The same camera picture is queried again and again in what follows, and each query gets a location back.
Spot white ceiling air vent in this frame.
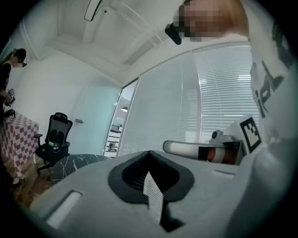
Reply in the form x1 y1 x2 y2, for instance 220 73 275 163
123 34 162 66

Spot person's head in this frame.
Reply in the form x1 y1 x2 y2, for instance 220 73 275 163
173 0 250 44

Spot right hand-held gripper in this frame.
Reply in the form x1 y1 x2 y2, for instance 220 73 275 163
163 113 262 166

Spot person's white printed shirt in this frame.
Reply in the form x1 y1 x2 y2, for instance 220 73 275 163
239 0 298 149

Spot white venetian blinds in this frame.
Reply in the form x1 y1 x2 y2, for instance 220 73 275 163
117 41 261 159

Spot frosted glass door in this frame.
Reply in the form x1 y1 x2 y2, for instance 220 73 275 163
74 80 123 156

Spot red white checkered tablecloth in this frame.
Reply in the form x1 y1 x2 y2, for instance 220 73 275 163
0 111 40 181

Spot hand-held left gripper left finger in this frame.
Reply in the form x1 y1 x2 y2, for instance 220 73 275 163
30 150 163 238

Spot black head-worn camera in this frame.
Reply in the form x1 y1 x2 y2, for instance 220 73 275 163
164 22 185 45

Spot black mesh office chair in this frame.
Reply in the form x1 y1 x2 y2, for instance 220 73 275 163
34 112 74 175

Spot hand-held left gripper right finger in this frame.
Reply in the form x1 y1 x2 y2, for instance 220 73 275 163
150 150 243 238

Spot black shelf rack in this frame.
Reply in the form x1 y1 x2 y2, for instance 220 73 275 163
103 124 122 158

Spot black framed ceiling light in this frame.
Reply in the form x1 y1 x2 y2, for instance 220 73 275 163
84 0 103 22

